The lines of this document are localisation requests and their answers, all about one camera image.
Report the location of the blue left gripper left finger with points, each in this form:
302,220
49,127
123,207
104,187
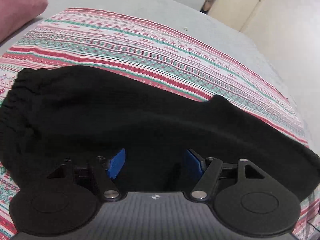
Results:
115,164

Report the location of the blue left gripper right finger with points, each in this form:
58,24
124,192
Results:
194,165

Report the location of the black pants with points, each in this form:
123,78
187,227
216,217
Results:
83,112

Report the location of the red green patterned blanket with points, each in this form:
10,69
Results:
155,54

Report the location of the grey bed sheet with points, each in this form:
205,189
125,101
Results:
171,14

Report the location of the cream door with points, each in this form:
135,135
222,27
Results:
233,13

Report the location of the lower pink pillow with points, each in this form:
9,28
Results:
16,13

